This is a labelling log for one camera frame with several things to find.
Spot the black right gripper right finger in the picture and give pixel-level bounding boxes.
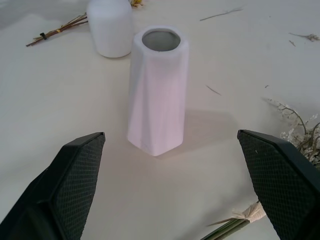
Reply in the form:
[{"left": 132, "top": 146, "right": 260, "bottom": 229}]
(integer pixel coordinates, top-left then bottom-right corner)
[{"left": 236, "top": 128, "right": 320, "bottom": 240}]

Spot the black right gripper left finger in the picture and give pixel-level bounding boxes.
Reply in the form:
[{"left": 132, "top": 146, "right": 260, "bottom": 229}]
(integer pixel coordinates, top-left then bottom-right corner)
[{"left": 0, "top": 132, "right": 106, "bottom": 240}]

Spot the yellow dried flower bundle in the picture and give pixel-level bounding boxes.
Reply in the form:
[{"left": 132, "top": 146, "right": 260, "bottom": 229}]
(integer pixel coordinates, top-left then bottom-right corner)
[{"left": 26, "top": 0, "right": 145, "bottom": 47}]

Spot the tall white faceted vase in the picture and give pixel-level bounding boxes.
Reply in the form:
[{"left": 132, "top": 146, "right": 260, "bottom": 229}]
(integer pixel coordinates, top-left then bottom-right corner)
[{"left": 126, "top": 24, "right": 189, "bottom": 158}]

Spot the round white ceramic vase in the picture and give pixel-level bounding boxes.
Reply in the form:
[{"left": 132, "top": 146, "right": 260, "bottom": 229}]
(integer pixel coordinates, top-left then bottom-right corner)
[{"left": 86, "top": 0, "right": 133, "bottom": 59}]

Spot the pale pink flower bouquet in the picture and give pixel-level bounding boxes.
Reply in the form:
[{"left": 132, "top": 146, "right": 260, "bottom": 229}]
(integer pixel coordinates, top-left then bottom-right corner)
[{"left": 199, "top": 98, "right": 320, "bottom": 240}]

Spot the short dry twig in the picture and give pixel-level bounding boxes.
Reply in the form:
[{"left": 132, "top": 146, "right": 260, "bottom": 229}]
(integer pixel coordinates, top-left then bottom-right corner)
[{"left": 205, "top": 85, "right": 222, "bottom": 96}]

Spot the small dried grass sprig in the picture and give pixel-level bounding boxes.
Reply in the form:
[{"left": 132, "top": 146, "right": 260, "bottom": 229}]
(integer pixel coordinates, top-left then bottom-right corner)
[{"left": 288, "top": 32, "right": 320, "bottom": 43}]

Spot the long thin dry twig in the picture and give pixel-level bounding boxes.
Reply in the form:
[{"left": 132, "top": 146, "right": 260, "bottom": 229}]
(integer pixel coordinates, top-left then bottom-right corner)
[{"left": 199, "top": 8, "right": 244, "bottom": 22}]

